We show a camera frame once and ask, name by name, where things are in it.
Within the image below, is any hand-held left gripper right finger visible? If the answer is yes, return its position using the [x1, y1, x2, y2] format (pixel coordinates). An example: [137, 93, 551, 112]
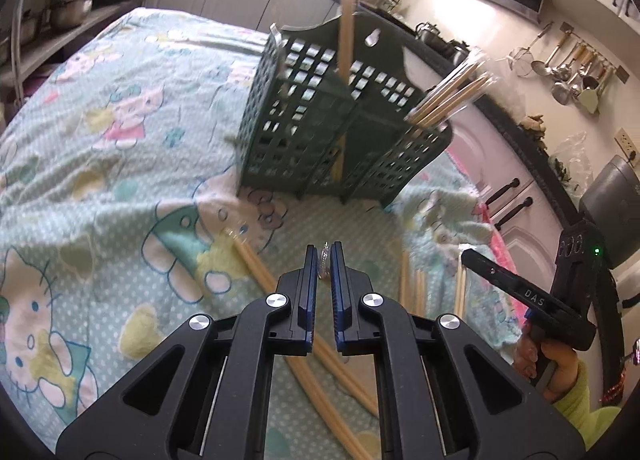
[330, 243, 587, 460]

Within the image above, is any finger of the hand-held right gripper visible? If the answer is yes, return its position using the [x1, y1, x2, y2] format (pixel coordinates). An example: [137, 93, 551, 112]
[460, 249, 526, 298]

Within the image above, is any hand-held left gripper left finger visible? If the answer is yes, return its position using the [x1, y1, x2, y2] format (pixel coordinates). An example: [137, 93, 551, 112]
[55, 245, 321, 460]

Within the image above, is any pile of bamboo chopsticks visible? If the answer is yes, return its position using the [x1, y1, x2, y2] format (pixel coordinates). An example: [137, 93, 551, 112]
[227, 227, 469, 460]

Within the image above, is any green plastic utensil basket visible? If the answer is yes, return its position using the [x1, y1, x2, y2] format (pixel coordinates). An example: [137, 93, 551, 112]
[235, 18, 453, 208]

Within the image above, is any bundle of chopsticks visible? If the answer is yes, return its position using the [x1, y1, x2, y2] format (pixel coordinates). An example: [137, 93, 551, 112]
[407, 53, 498, 128]

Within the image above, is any tall wooden utensil handle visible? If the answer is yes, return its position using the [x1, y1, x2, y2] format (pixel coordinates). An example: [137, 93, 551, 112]
[337, 0, 361, 186]

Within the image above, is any person's right forearm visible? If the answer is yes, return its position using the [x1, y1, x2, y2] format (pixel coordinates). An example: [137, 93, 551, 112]
[551, 359, 625, 443]

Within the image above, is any person's right hand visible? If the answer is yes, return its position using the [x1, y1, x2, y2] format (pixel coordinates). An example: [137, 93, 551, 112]
[514, 324, 582, 403]

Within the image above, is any pink fleece blanket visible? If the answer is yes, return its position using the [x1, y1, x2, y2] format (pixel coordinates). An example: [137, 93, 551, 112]
[447, 150, 531, 341]

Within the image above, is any grey kitchen appliance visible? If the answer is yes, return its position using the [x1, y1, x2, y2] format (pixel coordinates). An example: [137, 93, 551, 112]
[580, 154, 640, 271]

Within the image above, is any row of hanging steel ladles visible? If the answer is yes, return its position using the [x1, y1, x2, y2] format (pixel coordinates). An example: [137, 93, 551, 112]
[532, 35, 618, 116]

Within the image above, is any cartoon cat printed cloth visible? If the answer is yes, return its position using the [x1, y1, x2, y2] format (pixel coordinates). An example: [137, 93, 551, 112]
[0, 8, 516, 460]

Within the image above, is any metal shelf rack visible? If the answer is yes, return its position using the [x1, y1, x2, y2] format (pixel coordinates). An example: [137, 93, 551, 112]
[10, 0, 161, 101]

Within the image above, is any stack of steel pots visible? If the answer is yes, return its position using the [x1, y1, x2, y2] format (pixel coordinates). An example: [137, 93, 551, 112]
[47, 0, 101, 31]

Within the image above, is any small steel pot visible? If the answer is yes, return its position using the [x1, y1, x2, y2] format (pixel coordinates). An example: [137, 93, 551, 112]
[17, 10, 43, 46]

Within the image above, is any red beaded cord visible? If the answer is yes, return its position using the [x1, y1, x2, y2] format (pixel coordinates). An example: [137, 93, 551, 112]
[600, 340, 640, 401]

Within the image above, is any beige wall socket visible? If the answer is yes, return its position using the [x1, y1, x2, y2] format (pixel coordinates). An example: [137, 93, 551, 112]
[614, 127, 640, 161]

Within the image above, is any wire mesh skimmer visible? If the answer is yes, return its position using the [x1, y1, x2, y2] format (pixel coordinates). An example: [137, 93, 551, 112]
[507, 23, 553, 76]

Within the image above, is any wall utensil rail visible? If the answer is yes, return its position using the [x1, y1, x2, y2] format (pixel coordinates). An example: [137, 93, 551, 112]
[562, 23, 630, 84]

